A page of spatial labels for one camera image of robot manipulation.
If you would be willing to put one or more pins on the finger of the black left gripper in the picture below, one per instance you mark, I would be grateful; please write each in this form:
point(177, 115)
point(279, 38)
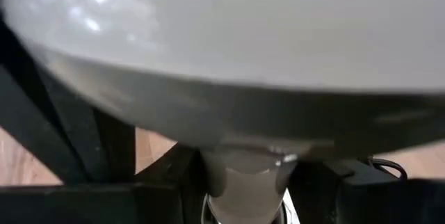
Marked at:
point(52, 130)
point(116, 147)

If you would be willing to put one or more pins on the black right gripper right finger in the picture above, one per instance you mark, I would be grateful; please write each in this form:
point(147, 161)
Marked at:
point(382, 203)

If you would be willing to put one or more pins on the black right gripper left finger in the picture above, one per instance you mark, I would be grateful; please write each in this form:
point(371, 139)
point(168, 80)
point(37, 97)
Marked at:
point(87, 205)

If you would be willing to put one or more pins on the white lightbulb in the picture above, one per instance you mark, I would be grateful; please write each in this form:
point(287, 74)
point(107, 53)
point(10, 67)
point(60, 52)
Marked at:
point(222, 43)

